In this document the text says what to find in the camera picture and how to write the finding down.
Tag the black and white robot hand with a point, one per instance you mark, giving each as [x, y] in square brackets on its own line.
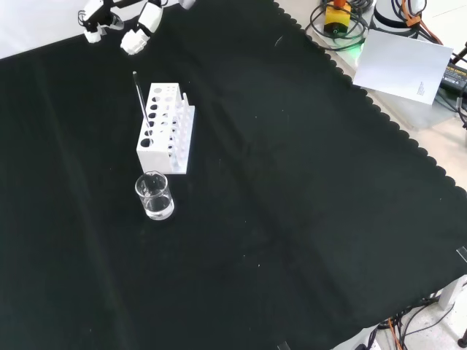
[149, 18]

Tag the glass rod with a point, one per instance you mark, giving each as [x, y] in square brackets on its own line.
[140, 98]

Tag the white test tube rack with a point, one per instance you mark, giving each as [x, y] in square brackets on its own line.
[153, 155]

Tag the clear glass beaker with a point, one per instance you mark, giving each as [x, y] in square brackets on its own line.
[155, 204]

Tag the yellow stop button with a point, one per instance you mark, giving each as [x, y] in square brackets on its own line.
[337, 18]

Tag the black scalloped bench cloth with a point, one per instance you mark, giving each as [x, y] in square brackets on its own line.
[277, 189]

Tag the pale board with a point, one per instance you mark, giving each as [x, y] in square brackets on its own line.
[401, 65]

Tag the black power adapter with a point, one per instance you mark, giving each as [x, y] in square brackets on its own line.
[456, 76]

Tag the clear tape piece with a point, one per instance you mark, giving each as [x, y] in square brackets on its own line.
[462, 254]
[283, 346]

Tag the grey table leg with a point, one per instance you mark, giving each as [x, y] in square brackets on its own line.
[452, 291]

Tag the grey base plate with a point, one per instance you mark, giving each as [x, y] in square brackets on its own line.
[419, 113]

